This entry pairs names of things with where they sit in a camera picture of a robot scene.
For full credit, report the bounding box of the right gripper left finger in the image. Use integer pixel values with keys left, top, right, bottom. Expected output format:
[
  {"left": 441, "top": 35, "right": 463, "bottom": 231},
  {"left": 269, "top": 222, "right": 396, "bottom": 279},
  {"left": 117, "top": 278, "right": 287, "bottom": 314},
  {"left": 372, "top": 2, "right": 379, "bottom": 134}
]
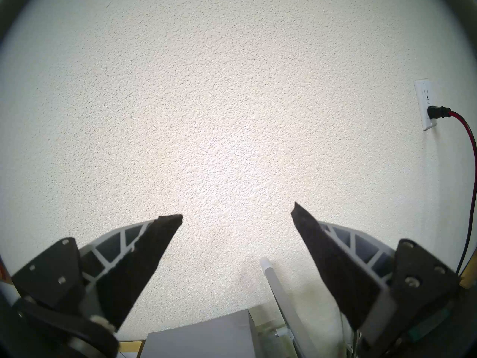
[{"left": 11, "top": 214, "right": 184, "bottom": 332}]

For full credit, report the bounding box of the grey pipe table rail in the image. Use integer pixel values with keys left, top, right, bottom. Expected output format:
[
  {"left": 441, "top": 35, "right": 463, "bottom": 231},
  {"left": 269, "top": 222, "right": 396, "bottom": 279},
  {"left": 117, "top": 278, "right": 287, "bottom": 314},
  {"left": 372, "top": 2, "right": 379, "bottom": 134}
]
[{"left": 259, "top": 257, "right": 318, "bottom": 358}]

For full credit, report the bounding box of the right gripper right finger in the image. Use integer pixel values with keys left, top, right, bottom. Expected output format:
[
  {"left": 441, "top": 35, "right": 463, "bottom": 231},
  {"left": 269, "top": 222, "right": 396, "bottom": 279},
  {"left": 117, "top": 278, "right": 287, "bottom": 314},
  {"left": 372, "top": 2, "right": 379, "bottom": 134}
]
[{"left": 291, "top": 201, "right": 459, "bottom": 348}]

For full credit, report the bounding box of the white wall outlet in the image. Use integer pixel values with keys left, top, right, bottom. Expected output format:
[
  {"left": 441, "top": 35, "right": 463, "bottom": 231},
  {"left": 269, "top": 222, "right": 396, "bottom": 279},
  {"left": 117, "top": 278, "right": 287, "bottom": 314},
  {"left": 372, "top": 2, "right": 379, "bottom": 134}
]
[{"left": 413, "top": 79, "right": 439, "bottom": 132}]

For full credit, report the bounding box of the grey Vionic shoe box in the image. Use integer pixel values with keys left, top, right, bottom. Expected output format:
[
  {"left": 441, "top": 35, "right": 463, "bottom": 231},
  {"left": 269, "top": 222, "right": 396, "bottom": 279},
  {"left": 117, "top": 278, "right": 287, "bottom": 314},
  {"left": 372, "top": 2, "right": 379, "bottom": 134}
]
[{"left": 142, "top": 310, "right": 258, "bottom": 358}]

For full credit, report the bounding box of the black red power cable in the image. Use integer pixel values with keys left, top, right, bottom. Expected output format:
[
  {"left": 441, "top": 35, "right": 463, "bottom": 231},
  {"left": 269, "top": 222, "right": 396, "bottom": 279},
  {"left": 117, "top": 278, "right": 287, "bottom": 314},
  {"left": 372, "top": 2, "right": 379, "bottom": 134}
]
[{"left": 427, "top": 106, "right": 477, "bottom": 276}]

